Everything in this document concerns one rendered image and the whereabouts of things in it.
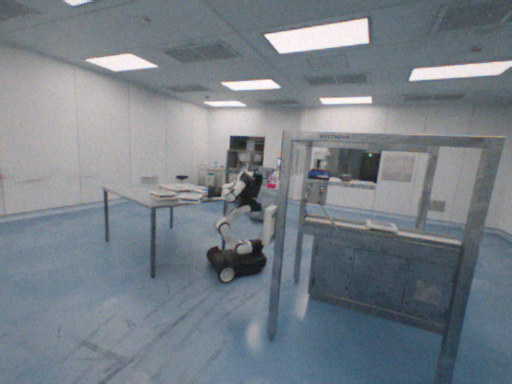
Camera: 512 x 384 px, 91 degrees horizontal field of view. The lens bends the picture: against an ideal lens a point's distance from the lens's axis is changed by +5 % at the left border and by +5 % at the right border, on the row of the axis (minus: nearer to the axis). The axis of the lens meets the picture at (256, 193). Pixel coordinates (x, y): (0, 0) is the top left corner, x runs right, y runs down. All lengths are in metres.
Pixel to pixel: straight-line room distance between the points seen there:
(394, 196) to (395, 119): 1.99
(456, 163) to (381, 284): 5.36
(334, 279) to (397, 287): 0.54
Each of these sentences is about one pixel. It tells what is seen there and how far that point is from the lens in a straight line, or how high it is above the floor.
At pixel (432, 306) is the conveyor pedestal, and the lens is 2.81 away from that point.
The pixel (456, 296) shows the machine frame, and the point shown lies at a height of 0.70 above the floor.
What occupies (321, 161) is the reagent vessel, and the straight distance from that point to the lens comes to 2.41.
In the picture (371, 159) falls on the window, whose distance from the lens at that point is 7.44.
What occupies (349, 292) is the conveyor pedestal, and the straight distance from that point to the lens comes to 2.73.
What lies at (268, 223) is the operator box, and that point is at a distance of 1.70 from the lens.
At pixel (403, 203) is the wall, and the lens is 7.55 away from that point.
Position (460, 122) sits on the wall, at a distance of 7.68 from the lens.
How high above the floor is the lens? 1.44
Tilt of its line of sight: 9 degrees down
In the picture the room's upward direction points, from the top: 4 degrees clockwise
